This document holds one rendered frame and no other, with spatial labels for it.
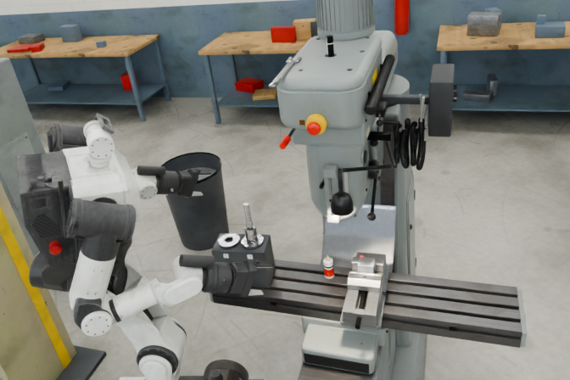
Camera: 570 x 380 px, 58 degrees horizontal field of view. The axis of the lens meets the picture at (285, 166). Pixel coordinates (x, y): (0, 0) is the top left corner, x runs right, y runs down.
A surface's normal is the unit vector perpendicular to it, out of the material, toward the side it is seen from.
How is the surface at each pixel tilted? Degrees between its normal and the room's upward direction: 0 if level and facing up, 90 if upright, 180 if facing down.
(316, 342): 0
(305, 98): 90
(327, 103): 90
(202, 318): 0
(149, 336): 90
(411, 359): 0
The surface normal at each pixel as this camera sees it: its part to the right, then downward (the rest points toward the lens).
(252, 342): -0.11, -0.87
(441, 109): -0.29, 0.49
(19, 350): 0.95, 0.05
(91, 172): 0.12, -0.86
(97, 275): 0.40, 0.41
